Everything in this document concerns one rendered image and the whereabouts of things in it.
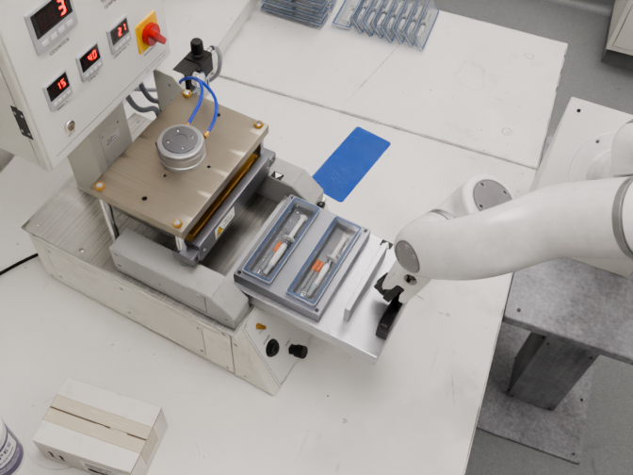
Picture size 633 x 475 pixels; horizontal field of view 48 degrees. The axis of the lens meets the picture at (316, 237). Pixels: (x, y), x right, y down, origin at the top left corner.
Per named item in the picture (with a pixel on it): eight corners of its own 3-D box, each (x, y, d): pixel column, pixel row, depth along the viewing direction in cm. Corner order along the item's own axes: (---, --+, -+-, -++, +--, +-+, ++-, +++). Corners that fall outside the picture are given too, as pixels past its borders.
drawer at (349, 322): (223, 292, 125) (220, 269, 119) (284, 206, 137) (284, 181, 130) (374, 368, 118) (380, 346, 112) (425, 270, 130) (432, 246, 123)
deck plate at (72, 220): (22, 229, 132) (20, 226, 131) (134, 114, 150) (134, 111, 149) (232, 337, 121) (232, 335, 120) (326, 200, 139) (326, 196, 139)
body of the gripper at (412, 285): (443, 286, 102) (407, 311, 111) (467, 237, 107) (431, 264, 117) (400, 256, 101) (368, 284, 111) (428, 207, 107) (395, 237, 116)
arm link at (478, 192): (435, 279, 99) (478, 252, 104) (487, 241, 88) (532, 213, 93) (401, 230, 101) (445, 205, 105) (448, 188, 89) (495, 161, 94)
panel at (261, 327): (279, 387, 134) (240, 327, 122) (349, 271, 150) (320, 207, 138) (287, 390, 133) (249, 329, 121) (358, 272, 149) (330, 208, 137)
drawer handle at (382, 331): (374, 335, 117) (377, 323, 114) (411, 269, 125) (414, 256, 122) (385, 340, 117) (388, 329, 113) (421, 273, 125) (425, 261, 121)
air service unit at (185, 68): (167, 123, 142) (157, 66, 130) (207, 80, 150) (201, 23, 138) (189, 133, 141) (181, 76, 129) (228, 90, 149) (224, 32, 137)
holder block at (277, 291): (234, 281, 122) (233, 272, 120) (290, 202, 132) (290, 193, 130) (318, 322, 118) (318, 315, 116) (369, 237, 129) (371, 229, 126)
